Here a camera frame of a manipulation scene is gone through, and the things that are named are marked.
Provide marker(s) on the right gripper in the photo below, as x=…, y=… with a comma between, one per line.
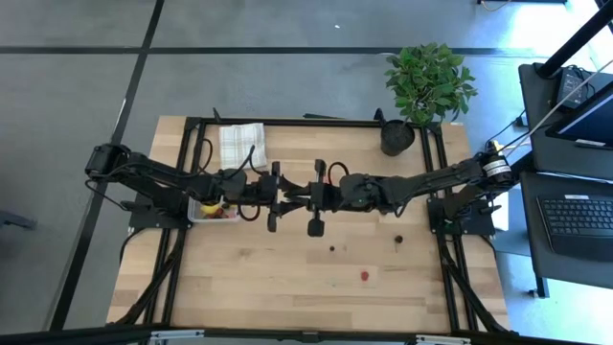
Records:
x=354, y=194

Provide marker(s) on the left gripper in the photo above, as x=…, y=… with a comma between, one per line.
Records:
x=249, y=187

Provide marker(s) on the yellow toy lemon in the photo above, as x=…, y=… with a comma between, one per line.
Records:
x=211, y=209

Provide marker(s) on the clear plastic tupperware container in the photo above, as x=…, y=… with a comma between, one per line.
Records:
x=196, y=214

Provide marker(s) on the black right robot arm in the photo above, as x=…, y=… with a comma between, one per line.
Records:
x=431, y=177

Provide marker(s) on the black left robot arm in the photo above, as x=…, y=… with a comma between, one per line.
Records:
x=158, y=175

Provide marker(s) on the folded white checked towel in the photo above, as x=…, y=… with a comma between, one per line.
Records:
x=234, y=144

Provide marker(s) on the red toy raspberry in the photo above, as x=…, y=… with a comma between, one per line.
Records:
x=365, y=275

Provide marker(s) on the dark berry with thin stem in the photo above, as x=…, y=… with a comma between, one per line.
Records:
x=398, y=238

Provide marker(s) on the black plant pot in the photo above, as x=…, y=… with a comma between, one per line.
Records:
x=396, y=139

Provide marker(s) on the green leafy plant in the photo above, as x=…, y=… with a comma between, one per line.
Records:
x=428, y=81

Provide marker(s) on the white paper sheet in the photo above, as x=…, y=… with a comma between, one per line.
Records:
x=502, y=218

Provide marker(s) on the yellow plug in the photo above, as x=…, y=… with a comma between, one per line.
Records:
x=495, y=144

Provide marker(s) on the black desk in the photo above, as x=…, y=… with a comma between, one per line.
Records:
x=529, y=239

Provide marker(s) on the black keyboard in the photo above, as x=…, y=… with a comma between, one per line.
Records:
x=574, y=220

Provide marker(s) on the black power adapter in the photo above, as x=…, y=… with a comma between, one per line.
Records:
x=572, y=86

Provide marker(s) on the black computer monitor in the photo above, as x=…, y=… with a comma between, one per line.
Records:
x=589, y=120

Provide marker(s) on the black diagonal pole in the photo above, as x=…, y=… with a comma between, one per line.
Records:
x=574, y=40

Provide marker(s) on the black aluminium rig frame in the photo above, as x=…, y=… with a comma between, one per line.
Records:
x=311, y=122

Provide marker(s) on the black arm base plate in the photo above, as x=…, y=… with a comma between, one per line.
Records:
x=143, y=218
x=474, y=225

